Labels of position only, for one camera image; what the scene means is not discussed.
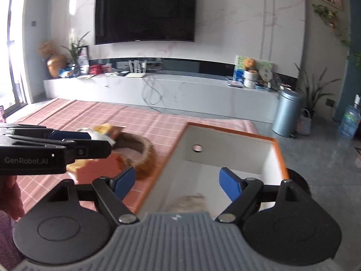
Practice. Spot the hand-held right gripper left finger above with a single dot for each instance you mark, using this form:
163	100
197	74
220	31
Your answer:
124	182

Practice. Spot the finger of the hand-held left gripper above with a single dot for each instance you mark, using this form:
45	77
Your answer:
70	135
93	149

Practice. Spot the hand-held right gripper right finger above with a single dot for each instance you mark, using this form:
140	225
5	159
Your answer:
230	183

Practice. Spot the yellow packaged bread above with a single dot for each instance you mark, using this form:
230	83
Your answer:
103	131

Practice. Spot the orange box with white inside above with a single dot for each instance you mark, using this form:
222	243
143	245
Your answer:
239	146

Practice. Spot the person's left hand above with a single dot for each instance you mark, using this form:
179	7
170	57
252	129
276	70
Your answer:
10	194

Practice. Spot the pink checked tablecloth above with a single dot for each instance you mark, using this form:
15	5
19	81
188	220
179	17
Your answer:
70	113

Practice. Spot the yellow paper envelope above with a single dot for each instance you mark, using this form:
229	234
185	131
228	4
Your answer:
86	76

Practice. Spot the blue snack bags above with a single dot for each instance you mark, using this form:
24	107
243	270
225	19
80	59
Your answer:
66	72

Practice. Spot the gold vase with dried flowers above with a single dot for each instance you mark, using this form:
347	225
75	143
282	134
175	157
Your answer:
56	66

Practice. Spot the red boxes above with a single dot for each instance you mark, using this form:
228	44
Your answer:
100	69

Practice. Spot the dark framed picture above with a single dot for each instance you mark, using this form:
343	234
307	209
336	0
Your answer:
83	62

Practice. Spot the small potted grass plant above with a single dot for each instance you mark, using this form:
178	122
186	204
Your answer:
74	53

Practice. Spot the white router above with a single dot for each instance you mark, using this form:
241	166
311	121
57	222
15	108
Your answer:
136	74

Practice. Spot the purple patterned cloth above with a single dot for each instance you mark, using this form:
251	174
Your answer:
7	245

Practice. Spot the glass sliding door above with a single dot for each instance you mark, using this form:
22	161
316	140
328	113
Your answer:
17	62

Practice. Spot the silver trash can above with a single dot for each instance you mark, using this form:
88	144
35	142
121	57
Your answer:
287	113

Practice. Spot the woven pink basket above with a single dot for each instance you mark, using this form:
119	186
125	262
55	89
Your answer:
304	124

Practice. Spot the white marble television console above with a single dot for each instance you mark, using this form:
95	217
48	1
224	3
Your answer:
183	93

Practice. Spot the white stacked tins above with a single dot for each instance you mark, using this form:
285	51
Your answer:
250	80

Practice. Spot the round white plate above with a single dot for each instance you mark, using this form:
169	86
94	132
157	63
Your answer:
265	73

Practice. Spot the tall potted floor plant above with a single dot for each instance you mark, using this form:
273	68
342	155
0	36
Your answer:
311	96

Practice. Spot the colourful printed painting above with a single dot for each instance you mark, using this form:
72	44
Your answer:
239	63

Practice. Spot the orange plush toy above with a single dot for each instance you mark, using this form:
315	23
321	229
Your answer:
250	64

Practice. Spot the blue water bottle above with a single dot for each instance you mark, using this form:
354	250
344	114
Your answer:
349	121

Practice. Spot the trailing green shelf plant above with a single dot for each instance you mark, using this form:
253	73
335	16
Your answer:
356	60

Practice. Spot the hanging ivy plant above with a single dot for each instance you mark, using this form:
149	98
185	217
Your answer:
328	14

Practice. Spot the black wall television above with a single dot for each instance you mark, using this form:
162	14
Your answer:
143	11

